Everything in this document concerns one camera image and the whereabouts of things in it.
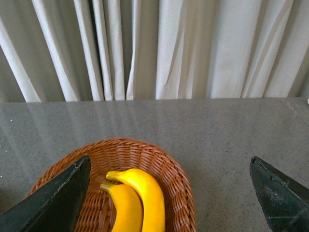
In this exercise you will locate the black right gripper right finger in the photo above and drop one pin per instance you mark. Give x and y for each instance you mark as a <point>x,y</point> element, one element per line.
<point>284,201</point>

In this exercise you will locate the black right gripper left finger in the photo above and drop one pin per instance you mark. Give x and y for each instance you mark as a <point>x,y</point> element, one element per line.
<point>54,207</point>

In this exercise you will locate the brown wicker basket right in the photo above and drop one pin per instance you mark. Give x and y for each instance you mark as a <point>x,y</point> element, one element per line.
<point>98,212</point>

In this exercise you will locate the yellow banana lower in basket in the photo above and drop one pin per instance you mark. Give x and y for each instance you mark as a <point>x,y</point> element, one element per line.
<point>129,212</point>

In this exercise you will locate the yellow banana in basket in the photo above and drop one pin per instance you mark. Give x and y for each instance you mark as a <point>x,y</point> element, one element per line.
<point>129,212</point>
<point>150,193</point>

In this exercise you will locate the yellow banana upper in basket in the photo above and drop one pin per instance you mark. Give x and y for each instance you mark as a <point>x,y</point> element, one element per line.
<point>150,193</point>

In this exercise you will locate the white pleated curtain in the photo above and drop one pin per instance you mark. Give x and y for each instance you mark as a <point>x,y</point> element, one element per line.
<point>95,50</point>

